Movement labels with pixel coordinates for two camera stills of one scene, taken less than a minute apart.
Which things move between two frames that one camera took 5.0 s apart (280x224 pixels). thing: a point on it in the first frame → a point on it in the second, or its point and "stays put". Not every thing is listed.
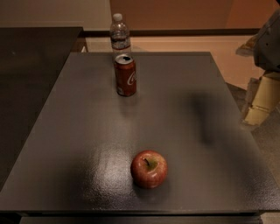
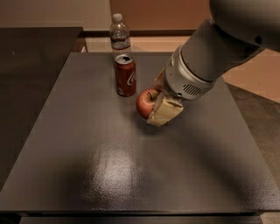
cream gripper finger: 266,98 → 164,110
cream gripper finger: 250,94 → 159,83
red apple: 149,169 → 145,101
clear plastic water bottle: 120,36 stays put
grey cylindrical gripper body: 268,48 → 181,78
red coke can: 125,75 stays put
